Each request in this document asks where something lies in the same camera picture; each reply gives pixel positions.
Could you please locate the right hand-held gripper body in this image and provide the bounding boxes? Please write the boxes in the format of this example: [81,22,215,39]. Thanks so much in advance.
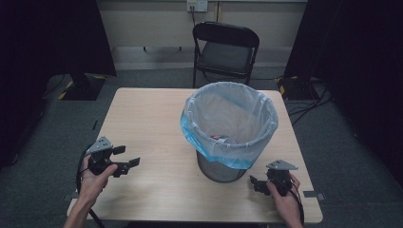
[265,159,299,197]

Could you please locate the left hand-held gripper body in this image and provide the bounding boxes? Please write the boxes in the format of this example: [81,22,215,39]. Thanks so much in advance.
[85,136,120,177]

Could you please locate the metal mesh trash can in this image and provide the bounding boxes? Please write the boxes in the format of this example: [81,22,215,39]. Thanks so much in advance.
[196,135,248,184]

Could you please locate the clear plastic bottle red label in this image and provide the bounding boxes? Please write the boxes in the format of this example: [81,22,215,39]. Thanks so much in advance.
[209,134,230,144]

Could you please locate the grey trash can blue bag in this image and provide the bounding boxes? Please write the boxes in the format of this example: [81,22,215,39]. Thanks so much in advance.
[180,81,280,171]

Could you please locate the person's right hand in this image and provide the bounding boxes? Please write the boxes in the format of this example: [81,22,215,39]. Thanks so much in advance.
[265,174,302,225]

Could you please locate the person's left hand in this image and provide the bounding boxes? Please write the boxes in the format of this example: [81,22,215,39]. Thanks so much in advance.
[77,154,119,207]

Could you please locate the grey tape strip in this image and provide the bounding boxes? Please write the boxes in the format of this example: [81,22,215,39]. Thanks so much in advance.
[62,191,80,203]
[302,190,326,201]

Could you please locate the black stand base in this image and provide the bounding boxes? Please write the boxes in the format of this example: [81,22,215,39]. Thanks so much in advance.
[275,75,321,102]
[57,71,107,102]

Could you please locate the black curtain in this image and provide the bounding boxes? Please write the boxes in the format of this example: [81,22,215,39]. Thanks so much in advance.
[0,0,118,170]
[284,0,403,188]

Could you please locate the black folding chair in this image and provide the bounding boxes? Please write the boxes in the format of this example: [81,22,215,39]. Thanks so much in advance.
[191,20,261,89]

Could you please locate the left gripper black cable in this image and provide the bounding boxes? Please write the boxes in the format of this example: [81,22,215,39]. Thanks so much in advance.
[75,142,106,228]

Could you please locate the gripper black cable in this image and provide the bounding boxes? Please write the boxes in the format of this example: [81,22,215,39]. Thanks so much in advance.
[75,142,106,228]
[284,180,306,228]

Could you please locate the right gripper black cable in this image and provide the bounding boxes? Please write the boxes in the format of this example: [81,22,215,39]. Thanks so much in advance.
[284,180,306,228]

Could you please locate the black floor cables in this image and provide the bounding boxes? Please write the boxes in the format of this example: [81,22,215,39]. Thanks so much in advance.
[284,78,335,127]

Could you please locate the black outlet cable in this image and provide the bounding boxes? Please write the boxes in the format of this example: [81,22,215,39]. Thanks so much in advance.
[189,5,198,29]

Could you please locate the white wall outlet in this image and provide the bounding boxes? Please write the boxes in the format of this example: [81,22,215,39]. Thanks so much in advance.
[185,0,209,13]

